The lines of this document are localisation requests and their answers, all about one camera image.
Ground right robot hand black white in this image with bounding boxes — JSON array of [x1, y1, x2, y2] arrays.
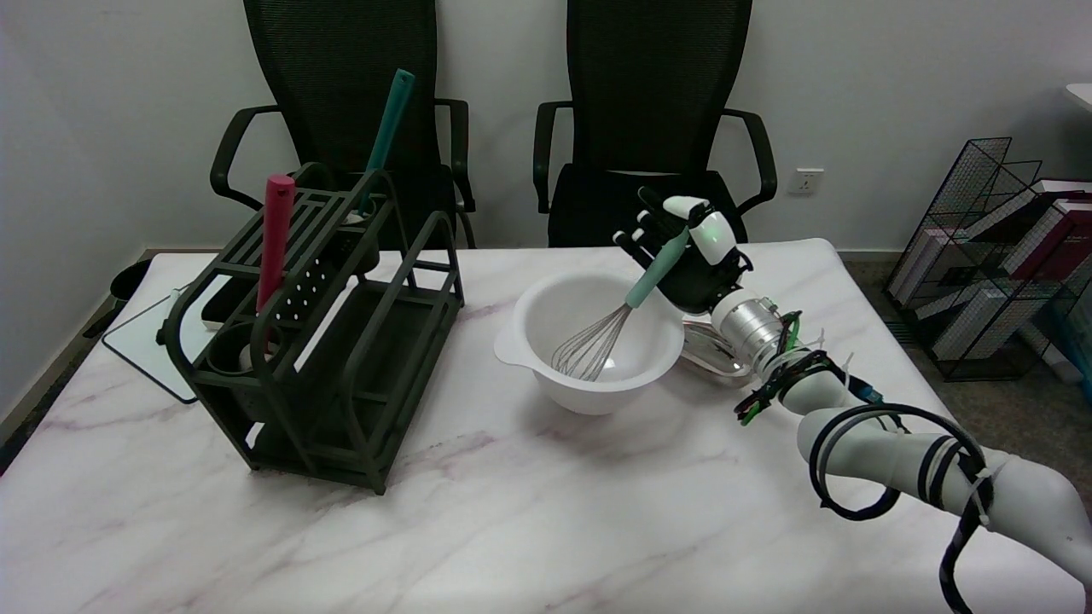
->
[[613, 188, 754, 316]]

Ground whisk with mint handle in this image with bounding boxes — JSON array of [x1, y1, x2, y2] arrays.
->
[[550, 229, 692, 382]]

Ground stainless steel scoop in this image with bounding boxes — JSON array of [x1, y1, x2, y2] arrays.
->
[[681, 317, 758, 386]]

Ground white mixing bowl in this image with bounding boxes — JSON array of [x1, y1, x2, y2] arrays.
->
[[494, 268, 686, 416]]

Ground black mesh office chair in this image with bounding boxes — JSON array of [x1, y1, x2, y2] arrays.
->
[[533, 0, 778, 248], [210, 0, 477, 250]]

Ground maroon book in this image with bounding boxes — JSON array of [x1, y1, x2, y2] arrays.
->
[[1011, 192, 1092, 284]]

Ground dark green dish rack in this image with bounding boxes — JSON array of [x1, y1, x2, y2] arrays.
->
[[156, 162, 466, 495]]

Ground white board with black edge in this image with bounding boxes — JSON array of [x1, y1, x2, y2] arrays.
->
[[102, 273, 224, 404]]

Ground black waste bin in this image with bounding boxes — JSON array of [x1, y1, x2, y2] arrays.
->
[[109, 259, 154, 302]]

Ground green robot cable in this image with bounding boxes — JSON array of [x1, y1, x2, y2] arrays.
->
[[739, 312, 804, 426]]

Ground black wire mesh file rack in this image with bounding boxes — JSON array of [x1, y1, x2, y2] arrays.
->
[[885, 136, 1092, 383]]

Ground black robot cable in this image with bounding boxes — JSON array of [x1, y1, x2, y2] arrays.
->
[[735, 348, 997, 614]]

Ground teal utensil handle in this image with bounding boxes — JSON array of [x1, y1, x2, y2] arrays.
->
[[358, 69, 416, 214]]

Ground red utensil handle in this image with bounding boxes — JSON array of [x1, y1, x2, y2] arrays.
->
[[256, 174, 297, 315]]

